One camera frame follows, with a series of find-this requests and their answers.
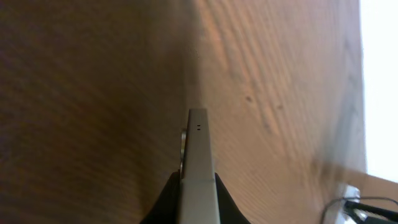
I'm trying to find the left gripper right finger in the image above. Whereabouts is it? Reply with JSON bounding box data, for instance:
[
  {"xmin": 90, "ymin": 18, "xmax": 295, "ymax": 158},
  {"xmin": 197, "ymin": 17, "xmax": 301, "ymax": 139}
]
[{"xmin": 215, "ymin": 173, "xmax": 250, "ymax": 224}]

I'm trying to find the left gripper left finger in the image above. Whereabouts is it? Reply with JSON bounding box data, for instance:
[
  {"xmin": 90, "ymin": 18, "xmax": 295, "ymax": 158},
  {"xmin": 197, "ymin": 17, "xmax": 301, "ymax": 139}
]
[{"xmin": 140, "ymin": 171, "xmax": 180, "ymax": 224}]

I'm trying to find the Galaxy smartphone with reflective screen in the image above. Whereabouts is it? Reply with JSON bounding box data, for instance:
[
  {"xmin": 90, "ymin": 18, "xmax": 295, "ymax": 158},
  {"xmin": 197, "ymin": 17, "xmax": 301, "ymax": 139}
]
[{"xmin": 177, "ymin": 108, "xmax": 220, "ymax": 224}]

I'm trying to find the black charging cable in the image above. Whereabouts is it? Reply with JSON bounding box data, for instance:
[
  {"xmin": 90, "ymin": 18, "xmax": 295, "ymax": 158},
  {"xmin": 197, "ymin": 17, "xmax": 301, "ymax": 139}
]
[{"xmin": 320, "ymin": 195, "xmax": 398, "ymax": 224}]

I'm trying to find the white USB charger plug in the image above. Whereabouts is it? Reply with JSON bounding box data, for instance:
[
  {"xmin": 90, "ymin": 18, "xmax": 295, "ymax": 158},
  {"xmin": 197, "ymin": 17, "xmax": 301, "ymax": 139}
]
[{"xmin": 333, "ymin": 185, "xmax": 360, "ymax": 224}]

